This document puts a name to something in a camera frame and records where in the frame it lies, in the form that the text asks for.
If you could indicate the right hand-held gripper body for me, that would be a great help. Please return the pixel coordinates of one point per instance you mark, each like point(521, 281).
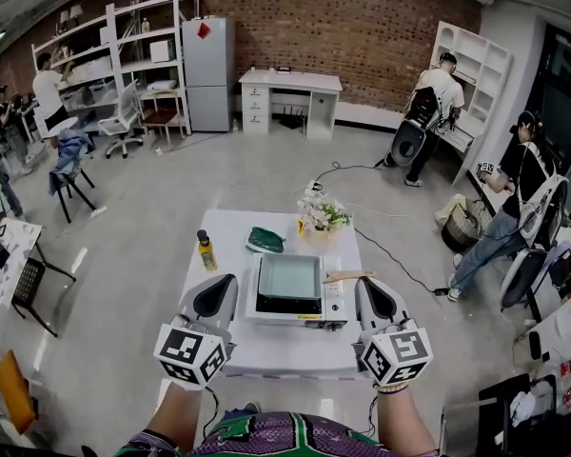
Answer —
point(399, 350)

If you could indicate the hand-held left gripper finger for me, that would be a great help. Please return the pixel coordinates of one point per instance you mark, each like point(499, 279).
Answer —
point(190, 310)
point(229, 310)

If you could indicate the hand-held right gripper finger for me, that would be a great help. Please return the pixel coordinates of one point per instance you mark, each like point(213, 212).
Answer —
point(399, 314)
point(363, 310)

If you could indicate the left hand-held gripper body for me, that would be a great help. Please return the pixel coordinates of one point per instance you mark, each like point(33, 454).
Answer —
point(185, 350)

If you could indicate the white portable induction cooktop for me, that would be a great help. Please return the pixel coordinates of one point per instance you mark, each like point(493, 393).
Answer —
point(285, 305)

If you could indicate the person's right forearm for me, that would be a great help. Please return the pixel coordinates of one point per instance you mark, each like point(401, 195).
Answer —
point(404, 422)

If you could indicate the person's left forearm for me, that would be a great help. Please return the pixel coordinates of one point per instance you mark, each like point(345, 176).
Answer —
point(181, 417)

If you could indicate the yellow oil bottle black cap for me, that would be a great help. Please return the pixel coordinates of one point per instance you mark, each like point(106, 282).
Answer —
point(208, 255)

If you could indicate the dark green folded cloth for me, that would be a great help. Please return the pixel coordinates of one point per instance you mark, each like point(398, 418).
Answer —
point(264, 240)

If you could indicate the woven basket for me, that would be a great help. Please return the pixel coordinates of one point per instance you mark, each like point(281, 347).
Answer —
point(459, 236)

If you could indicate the pink flower bouquet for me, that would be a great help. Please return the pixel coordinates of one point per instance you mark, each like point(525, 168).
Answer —
point(321, 217)

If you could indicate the small yellow sunflower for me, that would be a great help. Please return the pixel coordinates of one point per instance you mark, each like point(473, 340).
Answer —
point(300, 226)

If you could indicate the cream cloth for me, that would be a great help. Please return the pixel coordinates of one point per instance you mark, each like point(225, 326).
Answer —
point(449, 207)

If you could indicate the black white rig on stand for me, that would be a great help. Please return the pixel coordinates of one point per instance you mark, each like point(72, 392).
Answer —
point(518, 274)

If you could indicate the green purple patterned shirt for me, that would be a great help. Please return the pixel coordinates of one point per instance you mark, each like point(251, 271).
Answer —
point(276, 438)

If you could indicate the white power strip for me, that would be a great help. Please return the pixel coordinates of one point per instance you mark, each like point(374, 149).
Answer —
point(315, 187)

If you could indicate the orange cushion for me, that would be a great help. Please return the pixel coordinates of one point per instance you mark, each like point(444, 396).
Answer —
point(14, 393)

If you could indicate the black chair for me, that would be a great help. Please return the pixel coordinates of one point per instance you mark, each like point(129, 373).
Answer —
point(69, 177)

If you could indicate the small wooden stool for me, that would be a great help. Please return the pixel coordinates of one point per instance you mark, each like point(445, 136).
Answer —
point(162, 117)

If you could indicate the blue clothes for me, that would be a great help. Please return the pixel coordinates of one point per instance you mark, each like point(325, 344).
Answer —
point(71, 152)

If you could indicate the black router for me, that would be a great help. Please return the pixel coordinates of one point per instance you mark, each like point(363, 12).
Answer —
point(292, 122)

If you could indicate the white office chair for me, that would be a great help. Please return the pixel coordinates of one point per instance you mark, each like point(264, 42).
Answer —
point(124, 107)

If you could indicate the grey refrigerator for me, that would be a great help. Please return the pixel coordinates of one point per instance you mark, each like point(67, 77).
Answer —
point(209, 74)

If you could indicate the white desk with drawers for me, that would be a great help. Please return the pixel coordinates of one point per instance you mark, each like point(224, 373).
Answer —
point(290, 81)

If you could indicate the white microwave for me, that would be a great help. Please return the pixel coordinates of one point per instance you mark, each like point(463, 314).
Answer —
point(162, 51)

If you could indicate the dark framed window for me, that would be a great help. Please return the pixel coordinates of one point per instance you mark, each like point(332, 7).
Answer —
point(561, 103)

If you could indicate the white shelving rack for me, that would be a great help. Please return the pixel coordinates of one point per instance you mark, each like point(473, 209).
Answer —
point(115, 45)

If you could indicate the white hutch cabinet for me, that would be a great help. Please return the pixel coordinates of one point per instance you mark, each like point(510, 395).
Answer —
point(476, 45)

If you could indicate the low table black frame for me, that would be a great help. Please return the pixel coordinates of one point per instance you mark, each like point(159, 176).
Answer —
point(19, 241)

